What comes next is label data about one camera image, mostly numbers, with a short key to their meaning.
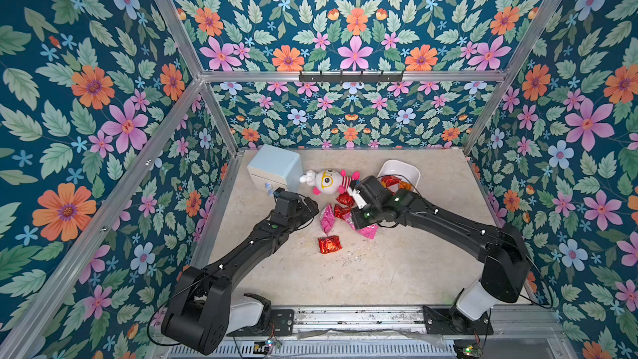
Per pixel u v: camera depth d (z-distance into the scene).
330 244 0.88
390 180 1.04
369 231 0.80
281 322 0.74
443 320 0.73
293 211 0.70
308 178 1.04
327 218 0.93
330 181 0.99
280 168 0.92
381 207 0.61
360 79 0.93
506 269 0.43
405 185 1.04
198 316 0.41
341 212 0.96
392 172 1.08
